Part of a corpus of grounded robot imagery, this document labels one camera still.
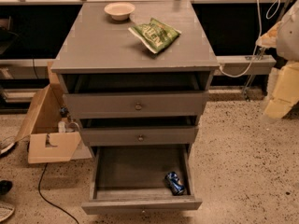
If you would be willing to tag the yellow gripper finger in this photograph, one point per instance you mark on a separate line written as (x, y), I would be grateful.
(269, 39)
(282, 92)

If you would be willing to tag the blue pepsi can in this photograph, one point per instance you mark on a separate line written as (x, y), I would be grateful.
(173, 182)

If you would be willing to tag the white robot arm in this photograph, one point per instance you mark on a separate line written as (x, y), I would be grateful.
(283, 84)

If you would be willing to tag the grey middle drawer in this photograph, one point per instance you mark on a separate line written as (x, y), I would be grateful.
(138, 131)

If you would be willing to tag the grey drawer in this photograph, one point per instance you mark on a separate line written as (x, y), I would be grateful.
(135, 95)
(131, 179)
(138, 131)

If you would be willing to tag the grey wooden drawer cabinet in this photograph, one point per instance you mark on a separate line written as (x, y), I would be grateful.
(99, 45)

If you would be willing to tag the grey bottom drawer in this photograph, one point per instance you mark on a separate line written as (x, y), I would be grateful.
(131, 179)

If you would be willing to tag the grey top drawer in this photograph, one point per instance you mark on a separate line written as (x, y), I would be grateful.
(135, 95)

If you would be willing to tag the metal tripod pole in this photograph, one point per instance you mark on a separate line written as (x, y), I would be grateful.
(282, 36)

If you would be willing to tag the green chip bag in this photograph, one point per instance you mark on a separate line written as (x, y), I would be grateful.
(155, 35)

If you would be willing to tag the white paper bowl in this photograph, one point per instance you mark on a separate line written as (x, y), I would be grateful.
(119, 11)

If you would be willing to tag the open cardboard box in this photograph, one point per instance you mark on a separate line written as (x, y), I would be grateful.
(43, 125)

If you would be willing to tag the black shoe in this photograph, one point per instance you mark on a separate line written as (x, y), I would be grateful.
(5, 186)

